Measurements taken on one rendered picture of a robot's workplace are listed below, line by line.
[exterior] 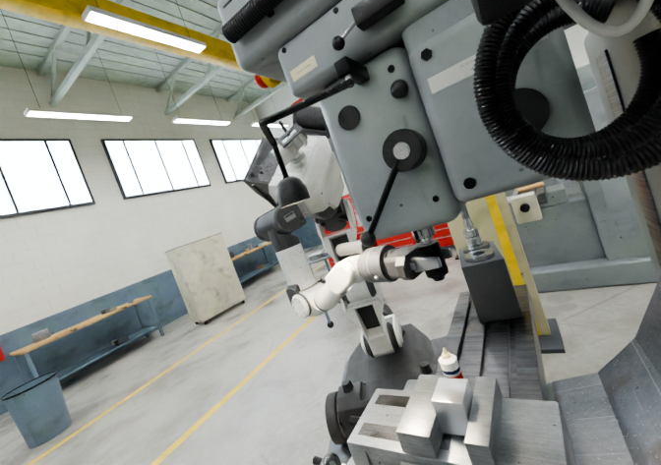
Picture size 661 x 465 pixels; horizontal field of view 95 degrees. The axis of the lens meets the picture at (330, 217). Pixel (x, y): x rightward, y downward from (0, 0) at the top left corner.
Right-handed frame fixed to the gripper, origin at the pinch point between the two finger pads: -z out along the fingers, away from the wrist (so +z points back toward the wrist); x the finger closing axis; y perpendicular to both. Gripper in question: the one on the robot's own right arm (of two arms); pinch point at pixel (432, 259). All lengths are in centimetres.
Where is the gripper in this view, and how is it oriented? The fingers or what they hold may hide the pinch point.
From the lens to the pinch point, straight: 68.5
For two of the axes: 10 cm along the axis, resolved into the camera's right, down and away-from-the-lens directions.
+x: 6.8, -2.8, 6.8
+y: 3.4, 9.4, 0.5
